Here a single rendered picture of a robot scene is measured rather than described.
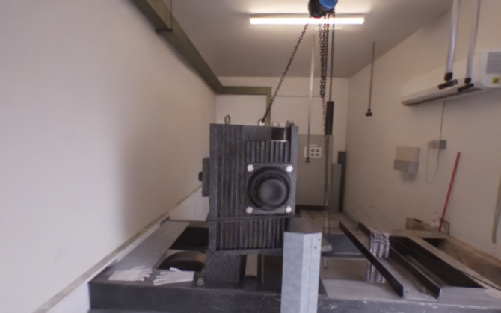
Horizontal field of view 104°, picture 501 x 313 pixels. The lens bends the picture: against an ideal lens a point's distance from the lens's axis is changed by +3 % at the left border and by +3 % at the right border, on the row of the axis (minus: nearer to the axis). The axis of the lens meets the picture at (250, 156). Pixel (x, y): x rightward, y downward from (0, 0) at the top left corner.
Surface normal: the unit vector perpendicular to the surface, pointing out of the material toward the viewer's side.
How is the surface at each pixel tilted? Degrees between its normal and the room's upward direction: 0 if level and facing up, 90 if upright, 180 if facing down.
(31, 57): 90
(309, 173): 90
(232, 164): 90
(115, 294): 90
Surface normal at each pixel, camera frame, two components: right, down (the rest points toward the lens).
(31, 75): 1.00, 0.03
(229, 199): 0.11, 0.09
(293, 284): -0.16, 0.08
